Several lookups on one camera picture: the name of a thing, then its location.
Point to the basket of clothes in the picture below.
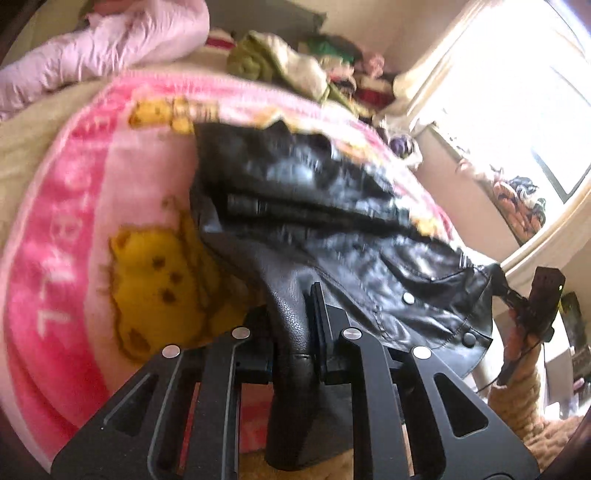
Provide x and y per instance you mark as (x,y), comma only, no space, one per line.
(404,145)

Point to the clothes on window sill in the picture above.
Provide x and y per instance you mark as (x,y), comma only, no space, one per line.
(512,194)

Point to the window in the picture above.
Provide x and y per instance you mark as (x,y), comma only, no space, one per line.
(508,92)

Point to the black leather jacket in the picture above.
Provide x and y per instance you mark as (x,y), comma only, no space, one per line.
(351,230)

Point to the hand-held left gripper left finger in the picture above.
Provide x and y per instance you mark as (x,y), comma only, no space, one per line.
(258,360)

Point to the light pink quilt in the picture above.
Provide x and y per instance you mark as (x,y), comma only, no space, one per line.
(92,50)

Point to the cream curtain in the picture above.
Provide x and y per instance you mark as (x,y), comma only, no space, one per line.
(415,83)

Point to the pink printed blanket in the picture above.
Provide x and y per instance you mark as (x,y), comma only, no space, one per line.
(92,184)

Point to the stack of folded clothes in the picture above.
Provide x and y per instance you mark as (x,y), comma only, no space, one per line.
(341,50)

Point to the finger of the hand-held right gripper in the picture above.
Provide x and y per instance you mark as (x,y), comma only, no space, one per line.
(512,297)

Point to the grey bed headboard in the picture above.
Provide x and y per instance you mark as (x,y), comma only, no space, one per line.
(263,16)

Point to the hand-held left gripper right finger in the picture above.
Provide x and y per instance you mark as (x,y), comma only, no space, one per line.
(323,332)

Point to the person's right hand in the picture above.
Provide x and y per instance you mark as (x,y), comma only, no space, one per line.
(513,344)

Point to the green and cream fleece blanket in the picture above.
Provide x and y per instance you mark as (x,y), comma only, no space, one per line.
(258,60)

